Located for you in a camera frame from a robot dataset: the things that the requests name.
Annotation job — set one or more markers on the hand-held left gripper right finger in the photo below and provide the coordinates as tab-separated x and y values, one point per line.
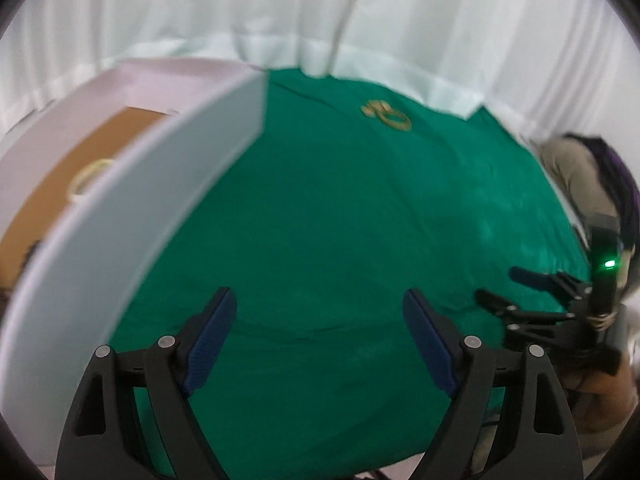
430	345

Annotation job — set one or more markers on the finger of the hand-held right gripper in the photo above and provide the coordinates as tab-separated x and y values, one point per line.
500	305
535	278

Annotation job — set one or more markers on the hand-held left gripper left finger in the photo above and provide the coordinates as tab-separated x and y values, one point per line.
210	345

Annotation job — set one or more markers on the white cardboard box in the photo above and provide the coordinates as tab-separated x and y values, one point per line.
125	230

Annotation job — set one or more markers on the white jade bangle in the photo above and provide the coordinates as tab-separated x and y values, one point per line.
87	175

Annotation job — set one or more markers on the person's right hand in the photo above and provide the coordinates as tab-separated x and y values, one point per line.
602	321

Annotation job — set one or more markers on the green velvet cloth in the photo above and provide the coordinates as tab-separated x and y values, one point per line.
325	220

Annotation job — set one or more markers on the gold bangle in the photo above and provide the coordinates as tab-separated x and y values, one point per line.
389	121

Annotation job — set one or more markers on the white curtain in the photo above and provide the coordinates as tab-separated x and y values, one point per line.
300	5

